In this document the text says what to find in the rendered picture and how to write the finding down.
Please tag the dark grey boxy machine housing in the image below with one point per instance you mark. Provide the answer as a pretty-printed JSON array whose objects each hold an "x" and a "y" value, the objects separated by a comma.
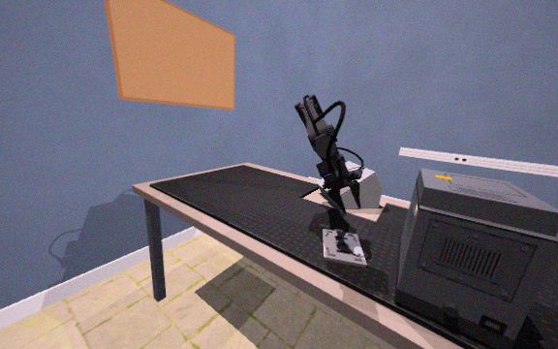
[{"x": 477, "y": 249}]

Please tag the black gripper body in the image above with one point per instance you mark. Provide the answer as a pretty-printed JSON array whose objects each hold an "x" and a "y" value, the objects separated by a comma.
[{"x": 341, "y": 182}]

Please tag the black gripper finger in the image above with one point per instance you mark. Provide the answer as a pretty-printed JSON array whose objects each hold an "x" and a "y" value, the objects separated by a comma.
[
  {"x": 355, "y": 191},
  {"x": 335, "y": 196}
]

